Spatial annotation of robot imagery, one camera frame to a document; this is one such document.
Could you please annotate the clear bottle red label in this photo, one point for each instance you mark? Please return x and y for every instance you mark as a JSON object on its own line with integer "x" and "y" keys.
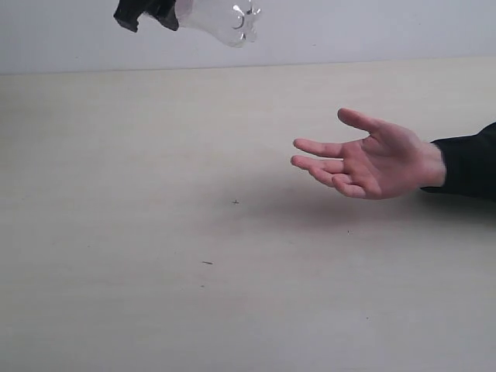
{"x": 231, "y": 22}

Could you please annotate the open bare human hand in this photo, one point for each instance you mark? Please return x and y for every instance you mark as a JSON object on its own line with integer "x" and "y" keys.
{"x": 390, "y": 162}

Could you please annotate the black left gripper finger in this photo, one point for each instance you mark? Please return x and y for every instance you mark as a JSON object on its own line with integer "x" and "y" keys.
{"x": 128, "y": 12}
{"x": 164, "y": 12}

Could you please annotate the black sleeved forearm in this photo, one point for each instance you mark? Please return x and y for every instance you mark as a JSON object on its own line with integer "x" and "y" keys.
{"x": 470, "y": 165}

